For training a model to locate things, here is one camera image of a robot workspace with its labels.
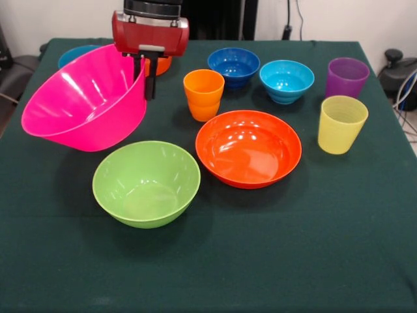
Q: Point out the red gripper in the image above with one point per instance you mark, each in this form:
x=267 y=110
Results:
x=150 y=34

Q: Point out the large pink plastic bowl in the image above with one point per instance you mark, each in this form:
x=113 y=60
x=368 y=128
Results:
x=81 y=124

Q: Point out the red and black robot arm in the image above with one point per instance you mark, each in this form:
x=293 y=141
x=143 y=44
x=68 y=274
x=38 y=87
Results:
x=151 y=8

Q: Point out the orange translucent bowl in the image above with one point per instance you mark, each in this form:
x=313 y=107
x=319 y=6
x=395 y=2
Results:
x=163 y=65

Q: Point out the orange plastic cup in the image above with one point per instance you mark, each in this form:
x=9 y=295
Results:
x=203 y=112
x=203 y=88

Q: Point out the light blue translucent bowl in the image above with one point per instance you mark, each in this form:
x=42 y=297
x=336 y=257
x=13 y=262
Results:
x=70 y=55

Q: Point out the dark blue ribbed bowl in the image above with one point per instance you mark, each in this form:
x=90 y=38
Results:
x=233 y=68

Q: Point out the green plastic bowl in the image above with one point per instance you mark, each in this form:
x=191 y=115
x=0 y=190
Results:
x=146 y=182

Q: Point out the dark grey chair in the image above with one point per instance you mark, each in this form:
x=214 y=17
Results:
x=18 y=75

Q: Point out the red-orange shallow bowl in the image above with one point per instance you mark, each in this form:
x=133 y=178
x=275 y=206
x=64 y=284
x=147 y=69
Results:
x=247 y=150

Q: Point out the cyan ribbed bowl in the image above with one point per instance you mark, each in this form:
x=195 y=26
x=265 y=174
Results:
x=286 y=81

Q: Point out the purple plastic cup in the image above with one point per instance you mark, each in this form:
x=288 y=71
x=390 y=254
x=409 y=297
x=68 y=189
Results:
x=347 y=81

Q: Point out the yellow plastic cup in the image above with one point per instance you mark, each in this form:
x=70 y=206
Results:
x=340 y=130

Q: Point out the dark green table cloth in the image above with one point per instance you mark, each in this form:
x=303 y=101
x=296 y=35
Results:
x=260 y=244

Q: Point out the black floor device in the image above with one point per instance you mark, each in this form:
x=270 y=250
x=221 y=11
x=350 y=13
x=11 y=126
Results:
x=397 y=75

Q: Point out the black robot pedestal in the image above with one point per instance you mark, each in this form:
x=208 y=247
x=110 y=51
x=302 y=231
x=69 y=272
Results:
x=221 y=19

